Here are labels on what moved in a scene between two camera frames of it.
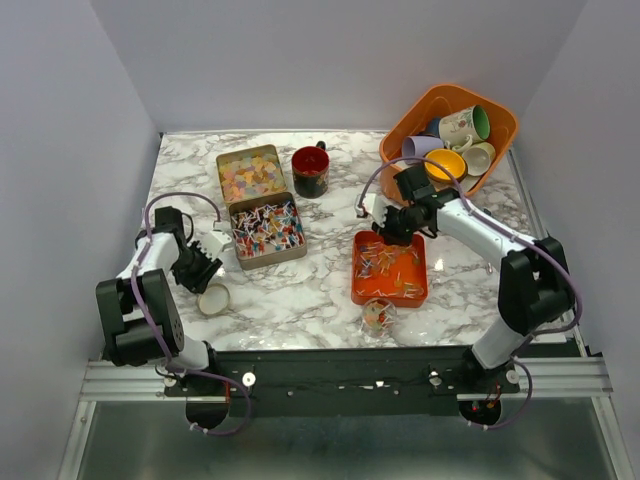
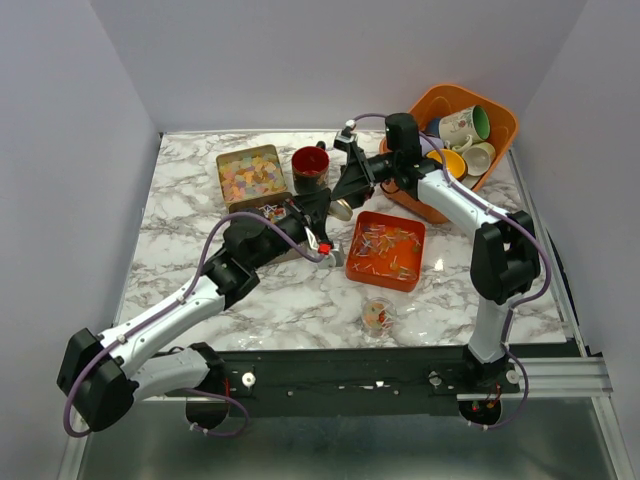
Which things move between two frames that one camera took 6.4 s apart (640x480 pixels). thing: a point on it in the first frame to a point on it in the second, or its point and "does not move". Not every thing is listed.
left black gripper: [197, 282] to [316, 206]
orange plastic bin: [435, 103] does not move
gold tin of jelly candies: [251, 174] does not move
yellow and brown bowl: [453, 161] does not move
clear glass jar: [379, 317] does not move
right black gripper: [387, 231] to [357, 183]
